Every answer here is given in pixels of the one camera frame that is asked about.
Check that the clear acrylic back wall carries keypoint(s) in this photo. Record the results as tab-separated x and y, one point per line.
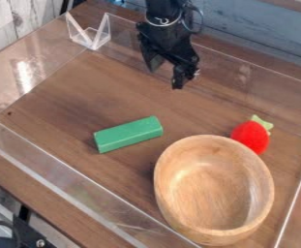
230	90

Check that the green rectangular block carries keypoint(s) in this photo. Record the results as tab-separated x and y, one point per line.
126	134

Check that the clear acrylic corner bracket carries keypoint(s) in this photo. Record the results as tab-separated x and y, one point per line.
89	37

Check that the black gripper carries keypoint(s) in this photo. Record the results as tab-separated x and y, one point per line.
168	44

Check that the clear acrylic wall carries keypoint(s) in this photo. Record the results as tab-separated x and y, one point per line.
106	185
230	90

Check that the red toy strawberry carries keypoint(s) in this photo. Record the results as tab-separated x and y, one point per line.
253	134

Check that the black clamp under table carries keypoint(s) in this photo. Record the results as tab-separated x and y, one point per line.
18	235

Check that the clear acrylic front wall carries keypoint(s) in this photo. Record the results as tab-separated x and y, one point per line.
106	185

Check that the wooden bowl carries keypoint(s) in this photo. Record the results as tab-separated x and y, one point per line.
213	189

